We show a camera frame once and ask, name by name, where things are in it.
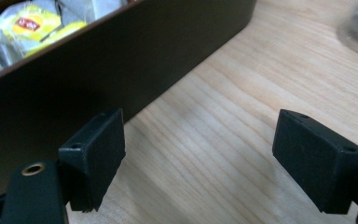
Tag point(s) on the pile of tea bags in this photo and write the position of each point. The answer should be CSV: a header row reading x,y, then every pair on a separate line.
x,y
28,25

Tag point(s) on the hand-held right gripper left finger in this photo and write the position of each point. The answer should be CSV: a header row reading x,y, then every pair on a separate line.
x,y
96,158

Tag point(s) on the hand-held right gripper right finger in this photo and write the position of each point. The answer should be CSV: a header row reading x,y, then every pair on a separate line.
x,y
317,161

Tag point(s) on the dark brown box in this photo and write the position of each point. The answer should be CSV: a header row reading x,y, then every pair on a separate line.
x,y
105,62

